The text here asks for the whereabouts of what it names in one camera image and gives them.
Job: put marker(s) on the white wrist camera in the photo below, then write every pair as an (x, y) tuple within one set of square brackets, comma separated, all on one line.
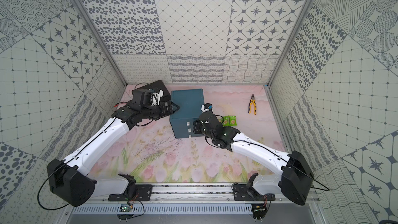
[(206, 107), (156, 96)]

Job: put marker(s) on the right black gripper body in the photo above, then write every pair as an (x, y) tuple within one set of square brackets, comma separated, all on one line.
[(209, 134)]

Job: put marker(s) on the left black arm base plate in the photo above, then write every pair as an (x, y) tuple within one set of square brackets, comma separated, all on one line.
[(133, 192)]

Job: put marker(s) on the teal plastic drawer cabinet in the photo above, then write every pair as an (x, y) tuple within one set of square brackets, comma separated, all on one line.
[(190, 103)]

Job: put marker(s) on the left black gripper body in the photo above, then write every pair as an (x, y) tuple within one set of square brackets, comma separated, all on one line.
[(166, 109)]

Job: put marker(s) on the green cookie packet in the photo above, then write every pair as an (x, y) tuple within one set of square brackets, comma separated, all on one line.
[(232, 121), (226, 121)]

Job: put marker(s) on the green circuit board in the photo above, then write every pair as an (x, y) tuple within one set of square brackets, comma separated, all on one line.
[(125, 209)]

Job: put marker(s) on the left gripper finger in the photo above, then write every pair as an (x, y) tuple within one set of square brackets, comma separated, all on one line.
[(168, 111), (171, 106)]

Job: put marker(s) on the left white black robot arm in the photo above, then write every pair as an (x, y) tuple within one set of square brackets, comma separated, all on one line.
[(68, 178)]

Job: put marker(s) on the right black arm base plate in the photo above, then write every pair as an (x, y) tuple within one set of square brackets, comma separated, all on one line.
[(242, 192)]

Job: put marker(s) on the aluminium mounting rail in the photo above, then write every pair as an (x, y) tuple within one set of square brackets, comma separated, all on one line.
[(189, 193)]

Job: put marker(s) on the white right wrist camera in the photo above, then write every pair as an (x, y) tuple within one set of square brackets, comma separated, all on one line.
[(206, 107)]

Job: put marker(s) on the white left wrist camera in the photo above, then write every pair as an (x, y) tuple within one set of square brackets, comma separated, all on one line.
[(156, 96)]

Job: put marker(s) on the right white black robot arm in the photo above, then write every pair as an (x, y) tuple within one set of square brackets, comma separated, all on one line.
[(292, 175)]

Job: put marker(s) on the white slotted cable duct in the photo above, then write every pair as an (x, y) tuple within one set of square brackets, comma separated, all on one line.
[(167, 208)]

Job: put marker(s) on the black plastic case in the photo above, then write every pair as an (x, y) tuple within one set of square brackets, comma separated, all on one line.
[(156, 85)]

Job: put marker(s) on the yellow black pliers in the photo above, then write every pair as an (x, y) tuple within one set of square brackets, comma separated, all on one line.
[(252, 108)]

